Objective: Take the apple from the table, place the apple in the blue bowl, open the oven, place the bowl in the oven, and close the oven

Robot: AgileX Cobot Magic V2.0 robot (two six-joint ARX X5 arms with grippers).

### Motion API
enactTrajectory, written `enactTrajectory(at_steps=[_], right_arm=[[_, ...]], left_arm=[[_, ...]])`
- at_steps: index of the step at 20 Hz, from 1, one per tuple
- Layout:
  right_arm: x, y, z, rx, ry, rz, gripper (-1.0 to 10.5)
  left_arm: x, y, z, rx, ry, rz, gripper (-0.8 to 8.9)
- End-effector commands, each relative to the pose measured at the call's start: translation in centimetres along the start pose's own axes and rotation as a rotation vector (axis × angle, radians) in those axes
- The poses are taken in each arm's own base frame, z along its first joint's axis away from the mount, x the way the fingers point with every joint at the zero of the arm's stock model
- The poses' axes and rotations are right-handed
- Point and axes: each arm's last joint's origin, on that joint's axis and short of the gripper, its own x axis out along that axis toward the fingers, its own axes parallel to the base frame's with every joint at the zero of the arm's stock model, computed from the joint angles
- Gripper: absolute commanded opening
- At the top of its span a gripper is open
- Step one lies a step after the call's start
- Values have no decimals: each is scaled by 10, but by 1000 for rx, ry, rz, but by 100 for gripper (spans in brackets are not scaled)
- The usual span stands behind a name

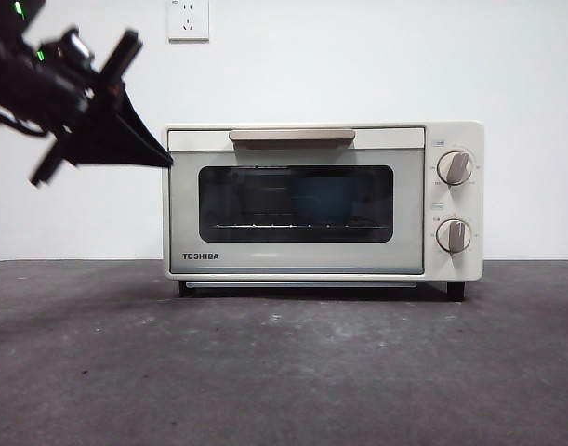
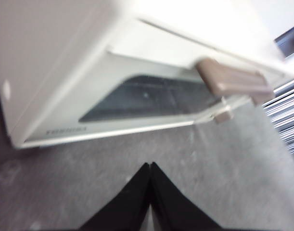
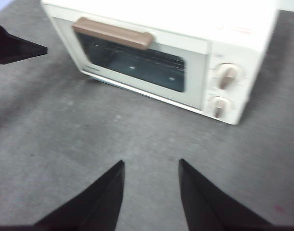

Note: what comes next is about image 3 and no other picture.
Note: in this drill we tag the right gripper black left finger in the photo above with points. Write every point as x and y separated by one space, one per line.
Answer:
98 204

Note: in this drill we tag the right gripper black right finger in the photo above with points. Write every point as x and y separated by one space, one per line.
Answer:
204 207

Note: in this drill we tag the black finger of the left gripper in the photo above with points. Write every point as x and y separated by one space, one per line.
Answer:
9 48

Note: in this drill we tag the small cream oven knob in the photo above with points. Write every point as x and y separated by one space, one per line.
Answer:
221 107

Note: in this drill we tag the large cream oven knob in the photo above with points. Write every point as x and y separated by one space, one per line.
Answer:
229 75

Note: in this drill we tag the cream toaster oven housing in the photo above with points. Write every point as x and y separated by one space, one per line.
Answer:
233 24

